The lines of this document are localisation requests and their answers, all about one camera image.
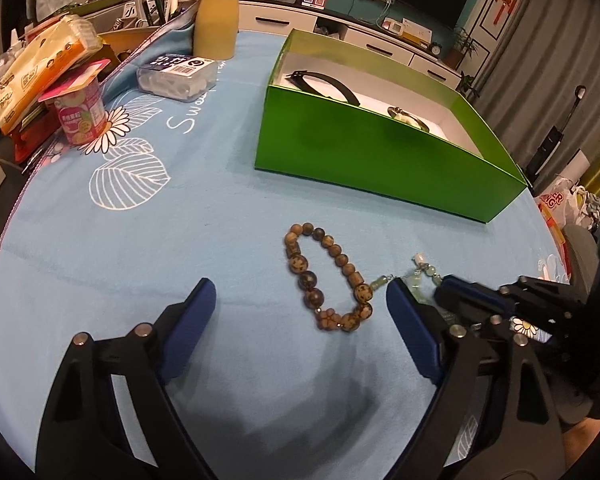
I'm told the pale green bead bracelet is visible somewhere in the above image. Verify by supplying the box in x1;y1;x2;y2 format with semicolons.
367;251;447;306

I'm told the black wrist band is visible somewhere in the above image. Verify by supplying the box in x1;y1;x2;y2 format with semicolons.
285;70;362;108

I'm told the blue floral tablecloth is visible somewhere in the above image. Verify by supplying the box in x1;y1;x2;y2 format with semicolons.
0;32;566;479

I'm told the red yellow shopping bag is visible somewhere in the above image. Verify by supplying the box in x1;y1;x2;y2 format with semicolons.
535;177;581;231

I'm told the pale jade bangle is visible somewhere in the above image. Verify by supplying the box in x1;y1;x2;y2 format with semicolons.
387;106;430;132

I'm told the green cardboard box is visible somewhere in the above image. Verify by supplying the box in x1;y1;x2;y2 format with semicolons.
254;30;527;223

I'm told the pink yogurt cup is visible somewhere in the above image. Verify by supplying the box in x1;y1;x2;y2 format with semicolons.
38;58;110;146

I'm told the potted plant by cabinet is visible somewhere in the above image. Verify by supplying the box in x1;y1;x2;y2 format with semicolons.
443;27;479;70

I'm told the clear box with barcode label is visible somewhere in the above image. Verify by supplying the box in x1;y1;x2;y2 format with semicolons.
136;53;219;102

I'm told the orange tissue pack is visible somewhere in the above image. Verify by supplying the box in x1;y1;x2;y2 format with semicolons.
0;14;102;134

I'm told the yellow jar with brown lid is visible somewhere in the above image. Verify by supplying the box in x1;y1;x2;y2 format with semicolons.
193;0;239;61

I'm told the white tv cabinet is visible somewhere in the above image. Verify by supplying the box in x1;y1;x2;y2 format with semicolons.
238;0;462;90

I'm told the brown wooden bead bracelet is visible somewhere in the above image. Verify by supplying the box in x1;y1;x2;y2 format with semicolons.
284;221;375;334

